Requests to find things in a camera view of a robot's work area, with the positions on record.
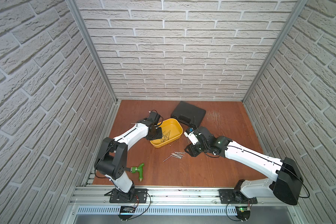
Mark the steel nail bundle nail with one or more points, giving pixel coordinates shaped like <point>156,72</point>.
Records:
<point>178,155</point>

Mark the left aluminium corner post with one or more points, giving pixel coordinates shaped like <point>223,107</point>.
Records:
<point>90,45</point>

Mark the aluminium front rail frame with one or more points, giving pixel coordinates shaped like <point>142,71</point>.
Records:
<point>174,201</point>

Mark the right aluminium corner post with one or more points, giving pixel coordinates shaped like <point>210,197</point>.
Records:
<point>299,6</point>

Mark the controller board with cable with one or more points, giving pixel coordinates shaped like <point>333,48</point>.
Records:
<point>126,212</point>
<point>243,213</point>

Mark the black plastic tool case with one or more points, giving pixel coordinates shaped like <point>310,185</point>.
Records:
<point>188,114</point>

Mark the yellow plastic storage box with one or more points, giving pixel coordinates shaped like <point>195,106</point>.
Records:
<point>171,131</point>

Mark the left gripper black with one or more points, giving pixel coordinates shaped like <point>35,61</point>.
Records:
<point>157,132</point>

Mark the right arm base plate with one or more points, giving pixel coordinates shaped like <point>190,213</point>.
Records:
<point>234,196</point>

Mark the left controller board with cable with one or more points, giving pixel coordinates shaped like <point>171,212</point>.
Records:
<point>126,212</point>

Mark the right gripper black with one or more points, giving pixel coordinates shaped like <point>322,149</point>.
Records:
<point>191,150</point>

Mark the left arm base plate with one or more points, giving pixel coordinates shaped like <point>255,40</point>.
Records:
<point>137,196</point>

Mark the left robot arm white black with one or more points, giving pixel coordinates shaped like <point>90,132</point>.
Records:
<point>111,160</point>

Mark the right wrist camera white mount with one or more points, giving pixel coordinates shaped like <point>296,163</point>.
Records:
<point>189,133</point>

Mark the aluminium corner post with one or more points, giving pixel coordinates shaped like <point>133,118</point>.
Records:
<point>90,45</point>
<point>299,6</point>

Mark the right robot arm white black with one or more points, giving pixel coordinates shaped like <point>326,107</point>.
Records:
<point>282,180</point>

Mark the right controller board with cable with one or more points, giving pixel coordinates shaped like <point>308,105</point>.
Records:
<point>243,213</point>

